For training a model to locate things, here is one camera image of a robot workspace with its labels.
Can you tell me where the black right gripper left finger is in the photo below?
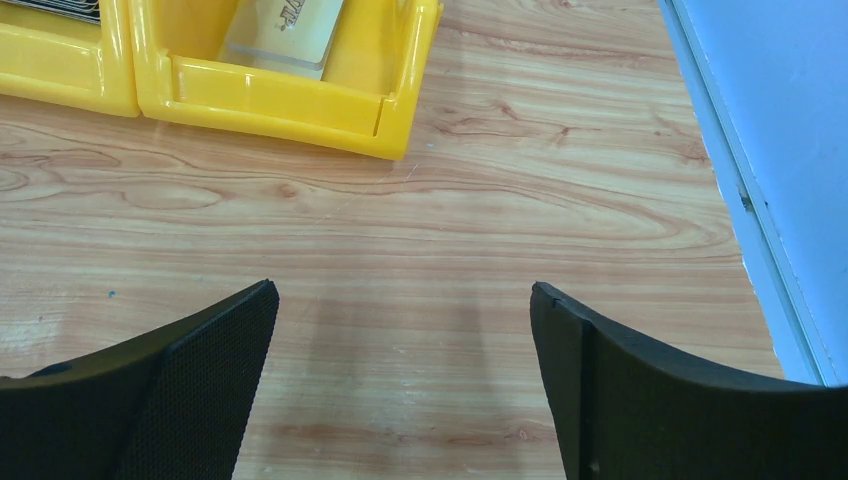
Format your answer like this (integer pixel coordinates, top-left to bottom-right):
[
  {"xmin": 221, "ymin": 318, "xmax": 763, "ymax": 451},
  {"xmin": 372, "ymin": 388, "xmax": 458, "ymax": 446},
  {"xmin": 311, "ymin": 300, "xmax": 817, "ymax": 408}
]
[{"xmin": 1, "ymin": 280, "xmax": 280, "ymax": 479}]

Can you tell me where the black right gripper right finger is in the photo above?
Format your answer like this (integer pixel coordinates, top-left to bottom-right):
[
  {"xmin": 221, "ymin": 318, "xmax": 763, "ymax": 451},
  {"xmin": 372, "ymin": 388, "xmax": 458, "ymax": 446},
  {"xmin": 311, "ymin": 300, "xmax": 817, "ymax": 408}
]
[{"xmin": 530, "ymin": 282, "xmax": 847, "ymax": 479}]

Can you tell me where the black VIP card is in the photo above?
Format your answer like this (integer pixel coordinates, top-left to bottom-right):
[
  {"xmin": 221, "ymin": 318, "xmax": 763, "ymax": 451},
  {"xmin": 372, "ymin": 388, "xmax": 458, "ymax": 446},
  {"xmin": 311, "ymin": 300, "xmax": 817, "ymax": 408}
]
[{"xmin": 4, "ymin": 0, "xmax": 100, "ymax": 24}]

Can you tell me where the yellow bin middle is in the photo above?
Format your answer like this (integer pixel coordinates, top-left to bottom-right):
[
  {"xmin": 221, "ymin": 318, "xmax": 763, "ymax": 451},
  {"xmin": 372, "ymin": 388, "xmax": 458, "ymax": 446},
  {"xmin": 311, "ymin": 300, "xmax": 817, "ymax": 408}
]
[{"xmin": 1, "ymin": 1, "xmax": 140, "ymax": 118}]

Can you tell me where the yellow bin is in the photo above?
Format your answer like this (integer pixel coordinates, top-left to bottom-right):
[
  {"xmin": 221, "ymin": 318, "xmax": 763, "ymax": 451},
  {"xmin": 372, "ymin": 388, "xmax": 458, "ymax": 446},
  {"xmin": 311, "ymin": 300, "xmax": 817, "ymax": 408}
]
[
  {"xmin": 1, "ymin": 1, "xmax": 140, "ymax": 118},
  {"xmin": 129, "ymin": 1, "xmax": 444, "ymax": 160}
]

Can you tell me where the yellow bin right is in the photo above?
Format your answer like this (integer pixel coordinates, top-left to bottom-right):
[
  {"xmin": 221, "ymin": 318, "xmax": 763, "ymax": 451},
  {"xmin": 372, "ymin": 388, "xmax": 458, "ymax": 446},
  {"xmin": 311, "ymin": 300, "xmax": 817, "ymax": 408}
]
[{"xmin": 129, "ymin": 1, "xmax": 444, "ymax": 160}]

